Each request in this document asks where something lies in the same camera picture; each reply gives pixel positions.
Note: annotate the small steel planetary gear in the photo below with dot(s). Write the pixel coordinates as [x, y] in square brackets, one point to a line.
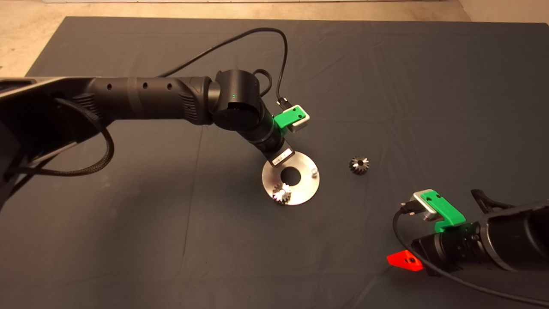
[282, 194]

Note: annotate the wrist green camera mount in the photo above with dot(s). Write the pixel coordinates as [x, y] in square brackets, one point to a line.
[287, 118]
[448, 211]

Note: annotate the left wrist green camera mount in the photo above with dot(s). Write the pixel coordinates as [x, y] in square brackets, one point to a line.
[287, 118]

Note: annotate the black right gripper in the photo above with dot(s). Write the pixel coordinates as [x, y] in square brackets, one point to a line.
[450, 249]

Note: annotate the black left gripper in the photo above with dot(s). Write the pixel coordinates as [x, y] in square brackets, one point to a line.
[268, 139]

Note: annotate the right wrist green camera mount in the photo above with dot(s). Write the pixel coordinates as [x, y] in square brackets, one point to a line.
[448, 211]

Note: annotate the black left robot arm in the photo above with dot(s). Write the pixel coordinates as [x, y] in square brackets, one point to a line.
[141, 98]

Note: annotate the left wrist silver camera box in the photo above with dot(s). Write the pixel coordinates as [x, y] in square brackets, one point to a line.
[302, 124]

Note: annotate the round metal carrier plate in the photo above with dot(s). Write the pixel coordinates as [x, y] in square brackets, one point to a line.
[306, 189]

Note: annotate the dark steel planetary gear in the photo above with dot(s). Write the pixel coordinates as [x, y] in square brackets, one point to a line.
[359, 165]

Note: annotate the dark grey table cloth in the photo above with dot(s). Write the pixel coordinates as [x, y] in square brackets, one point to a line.
[407, 86]

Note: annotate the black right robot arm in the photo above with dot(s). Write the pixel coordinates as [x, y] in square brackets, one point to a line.
[519, 236]

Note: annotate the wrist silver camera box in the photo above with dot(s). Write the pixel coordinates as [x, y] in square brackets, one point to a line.
[302, 124]
[422, 203]

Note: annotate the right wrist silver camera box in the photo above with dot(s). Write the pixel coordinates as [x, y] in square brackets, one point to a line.
[422, 203]

